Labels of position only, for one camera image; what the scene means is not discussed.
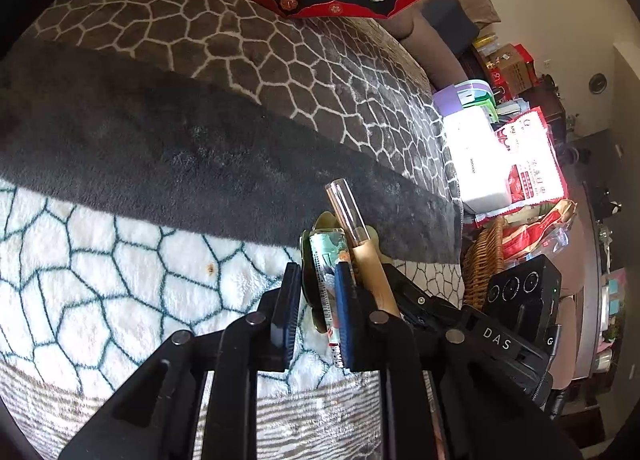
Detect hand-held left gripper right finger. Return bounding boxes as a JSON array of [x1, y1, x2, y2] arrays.
[[334, 262, 583, 460]]

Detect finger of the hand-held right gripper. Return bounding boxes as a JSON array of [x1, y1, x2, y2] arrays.
[[382, 264, 468, 328]]

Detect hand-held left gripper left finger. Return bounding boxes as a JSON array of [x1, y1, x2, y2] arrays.
[[57, 262, 304, 460]]

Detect green printed sachet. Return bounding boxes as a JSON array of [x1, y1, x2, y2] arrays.
[[306, 229, 351, 366]]

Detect bamboo and glass tube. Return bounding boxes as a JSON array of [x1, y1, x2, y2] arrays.
[[325, 180, 401, 321]]

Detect wicker basket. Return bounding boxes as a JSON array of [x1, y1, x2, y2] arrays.
[[460, 216, 507, 311]]

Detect clear plastic snack bag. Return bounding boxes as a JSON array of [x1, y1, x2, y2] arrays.
[[502, 199, 577, 263]]

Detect red white packet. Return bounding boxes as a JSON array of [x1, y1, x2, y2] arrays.
[[500, 108, 567, 211]]

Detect white cardboard box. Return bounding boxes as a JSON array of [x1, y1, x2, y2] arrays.
[[444, 104, 513, 215]]

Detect purple plastic file box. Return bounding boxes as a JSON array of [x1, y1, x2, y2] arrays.
[[432, 81, 496, 117]]

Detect brown cardboard box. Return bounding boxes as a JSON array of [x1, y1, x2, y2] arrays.
[[480, 42, 540, 100]]

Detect grey white patterned blanket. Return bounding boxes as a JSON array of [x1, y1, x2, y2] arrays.
[[0, 0, 466, 460]]

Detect beige sofa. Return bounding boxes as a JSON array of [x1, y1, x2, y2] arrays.
[[385, 0, 501, 90]]

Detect dark cushion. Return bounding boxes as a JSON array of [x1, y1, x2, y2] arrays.
[[421, 0, 482, 60]]

